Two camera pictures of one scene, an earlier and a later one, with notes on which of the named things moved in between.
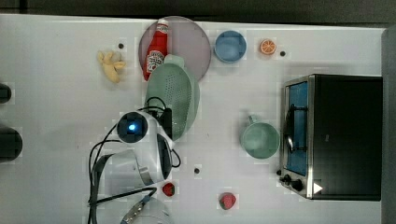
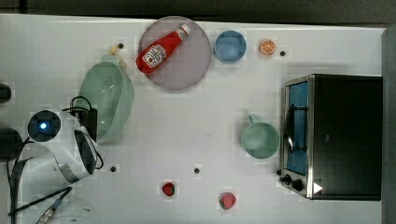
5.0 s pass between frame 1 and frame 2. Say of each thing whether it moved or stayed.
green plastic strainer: moved
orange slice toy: stayed
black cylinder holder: stayed
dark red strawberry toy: stayed
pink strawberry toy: stayed
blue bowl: stayed
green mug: stayed
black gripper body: moved
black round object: stayed
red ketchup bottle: moved
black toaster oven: stayed
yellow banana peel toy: moved
